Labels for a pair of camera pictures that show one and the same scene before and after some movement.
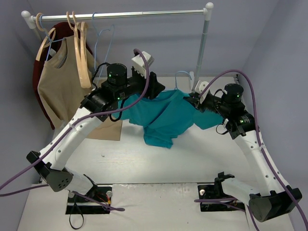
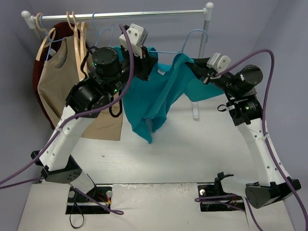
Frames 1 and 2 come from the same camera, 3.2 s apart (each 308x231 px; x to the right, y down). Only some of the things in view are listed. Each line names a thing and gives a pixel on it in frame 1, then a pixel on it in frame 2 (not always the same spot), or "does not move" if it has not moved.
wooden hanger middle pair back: x=76 y=30 does not move
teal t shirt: x=166 y=119 to x=148 y=101
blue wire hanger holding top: x=49 y=37 does not move
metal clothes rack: x=30 y=21 does not move
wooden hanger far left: x=45 y=38 does not move
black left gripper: x=154 y=85 to x=149 y=63
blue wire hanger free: x=175 y=87 to x=181 y=51
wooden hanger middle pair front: x=85 y=64 does not move
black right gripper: x=197 y=101 to x=200 y=70
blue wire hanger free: x=98 y=34 does not move
